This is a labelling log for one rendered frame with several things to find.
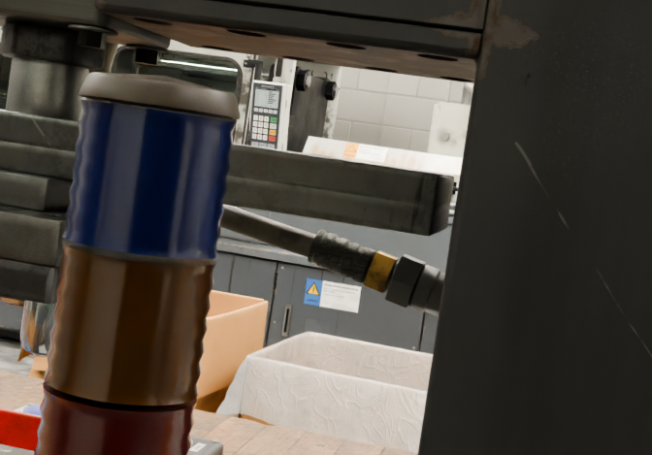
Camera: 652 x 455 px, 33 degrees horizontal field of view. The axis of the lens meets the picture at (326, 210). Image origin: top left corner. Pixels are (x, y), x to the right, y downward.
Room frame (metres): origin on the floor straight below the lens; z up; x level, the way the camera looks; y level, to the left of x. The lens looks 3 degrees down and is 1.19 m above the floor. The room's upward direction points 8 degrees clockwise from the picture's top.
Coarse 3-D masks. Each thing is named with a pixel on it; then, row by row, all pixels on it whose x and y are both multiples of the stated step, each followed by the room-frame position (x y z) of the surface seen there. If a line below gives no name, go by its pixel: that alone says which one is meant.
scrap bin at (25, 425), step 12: (0, 408) 0.82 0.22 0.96; (0, 420) 0.82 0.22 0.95; (12, 420) 0.82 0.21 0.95; (24, 420) 0.82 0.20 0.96; (36, 420) 0.82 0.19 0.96; (0, 432) 0.82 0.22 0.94; (12, 432) 0.82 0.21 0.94; (24, 432) 0.82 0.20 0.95; (36, 432) 0.82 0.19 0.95; (12, 444) 0.82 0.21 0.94; (24, 444) 0.82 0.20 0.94
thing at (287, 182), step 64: (64, 64) 0.53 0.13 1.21; (0, 128) 0.51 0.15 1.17; (64, 128) 0.50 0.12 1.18; (0, 192) 0.50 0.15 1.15; (64, 192) 0.51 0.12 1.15; (256, 192) 0.48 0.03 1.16; (320, 192) 0.48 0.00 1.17; (384, 192) 0.47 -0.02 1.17; (448, 192) 0.53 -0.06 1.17; (0, 256) 0.47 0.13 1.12
